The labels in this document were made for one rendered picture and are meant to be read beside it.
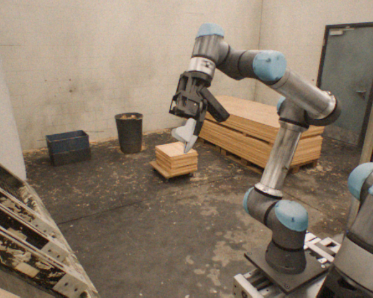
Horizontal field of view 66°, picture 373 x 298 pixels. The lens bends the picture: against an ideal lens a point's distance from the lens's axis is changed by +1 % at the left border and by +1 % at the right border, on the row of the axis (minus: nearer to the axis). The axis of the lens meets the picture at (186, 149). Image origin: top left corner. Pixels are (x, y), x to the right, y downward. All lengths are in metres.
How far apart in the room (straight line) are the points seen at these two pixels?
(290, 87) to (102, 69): 5.20
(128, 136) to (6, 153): 1.82
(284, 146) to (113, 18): 5.13
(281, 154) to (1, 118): 3.78
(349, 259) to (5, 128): 4.25
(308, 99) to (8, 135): 3.97
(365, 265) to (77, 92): 5.63
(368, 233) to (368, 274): 0.05
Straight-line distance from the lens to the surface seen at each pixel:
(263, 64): 0.76
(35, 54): 5.70
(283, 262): 1.17
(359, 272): 0.41
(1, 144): 4.47
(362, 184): 0.58
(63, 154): 4.94
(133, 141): 5.09
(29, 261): 1.16
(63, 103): 5.81
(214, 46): 0.82
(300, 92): 0.90
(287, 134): 1.14
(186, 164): 4.00
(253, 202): 1.18
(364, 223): 0.42
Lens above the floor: 1.82
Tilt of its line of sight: 20 degrees down
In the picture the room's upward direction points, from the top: straight up
